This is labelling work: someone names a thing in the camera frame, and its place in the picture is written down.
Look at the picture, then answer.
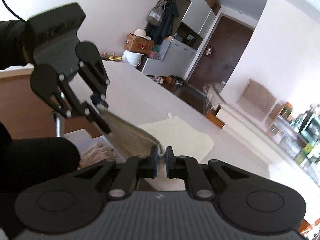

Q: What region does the cream white towel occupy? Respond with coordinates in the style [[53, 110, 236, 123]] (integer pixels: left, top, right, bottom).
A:
[[98, 104, 214, 191]]

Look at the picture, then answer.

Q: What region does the left white cloth glove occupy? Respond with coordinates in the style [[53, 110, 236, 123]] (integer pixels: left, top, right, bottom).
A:
[[79, 141, 117, 168]]

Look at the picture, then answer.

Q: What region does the white plastic bucket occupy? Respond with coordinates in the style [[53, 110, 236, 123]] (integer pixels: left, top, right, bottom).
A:
[[123, 50, 144, 68]]

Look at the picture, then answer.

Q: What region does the brown cardboard box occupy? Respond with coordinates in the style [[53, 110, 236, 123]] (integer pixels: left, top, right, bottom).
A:
[[124, 34, 154, 54]]

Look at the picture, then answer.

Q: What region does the beige sun hat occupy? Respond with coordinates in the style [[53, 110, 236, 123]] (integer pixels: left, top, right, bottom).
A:
[[131, 29, 151, 41]]

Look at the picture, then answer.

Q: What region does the dark hanging jacket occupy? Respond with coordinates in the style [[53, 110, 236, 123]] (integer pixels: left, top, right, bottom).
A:
[[145, 1, 179, 45]]

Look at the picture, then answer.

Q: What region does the grey hanging bag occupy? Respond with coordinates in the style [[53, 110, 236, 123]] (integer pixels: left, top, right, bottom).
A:
[[146, 0, 167, 26]]

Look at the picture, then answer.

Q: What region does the white glass-top side table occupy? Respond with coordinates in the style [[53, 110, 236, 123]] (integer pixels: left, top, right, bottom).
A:
[[203, 83, 319, 187]]

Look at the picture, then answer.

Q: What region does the grey white cabinet unit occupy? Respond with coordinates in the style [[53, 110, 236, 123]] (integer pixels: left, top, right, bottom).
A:
[[138, 0, 215, 77]]

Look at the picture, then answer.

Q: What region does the dark brown door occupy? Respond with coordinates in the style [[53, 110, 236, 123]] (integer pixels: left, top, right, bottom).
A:
[[189, 16, 253, 90]]

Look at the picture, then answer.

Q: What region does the orange lid glass jar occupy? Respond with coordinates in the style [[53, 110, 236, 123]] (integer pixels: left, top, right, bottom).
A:
[[280, 102, 292, 119]]

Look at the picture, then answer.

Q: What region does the green tissue box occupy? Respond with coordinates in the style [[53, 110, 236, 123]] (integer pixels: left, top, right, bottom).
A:
[[295, 143, 316, 166]]

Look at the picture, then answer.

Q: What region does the teal toaster oven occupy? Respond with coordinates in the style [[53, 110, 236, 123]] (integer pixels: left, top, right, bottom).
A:
[[300, 114, 319, 145]]

